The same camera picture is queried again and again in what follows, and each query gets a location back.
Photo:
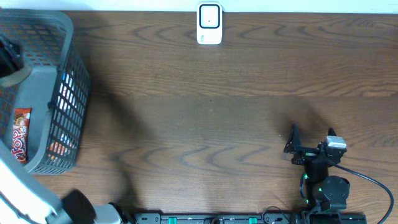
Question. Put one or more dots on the grey plastic basket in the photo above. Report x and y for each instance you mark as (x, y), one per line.
(41, 70)

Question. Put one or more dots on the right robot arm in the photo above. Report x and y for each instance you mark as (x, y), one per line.
(325, 194)

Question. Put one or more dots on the red Top chocolate bar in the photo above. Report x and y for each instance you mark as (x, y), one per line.
(20, 133)

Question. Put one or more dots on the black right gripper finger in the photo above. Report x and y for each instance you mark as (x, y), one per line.
(293, 144)
(331, 132)

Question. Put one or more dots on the white barcode scanner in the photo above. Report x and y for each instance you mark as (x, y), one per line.
(209, 23)

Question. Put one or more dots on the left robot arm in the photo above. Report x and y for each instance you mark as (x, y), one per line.
(25, 200)

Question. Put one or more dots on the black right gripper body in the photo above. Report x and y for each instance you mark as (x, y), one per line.
(314, 172)

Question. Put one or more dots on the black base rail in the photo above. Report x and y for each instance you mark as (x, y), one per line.
(270, 218)

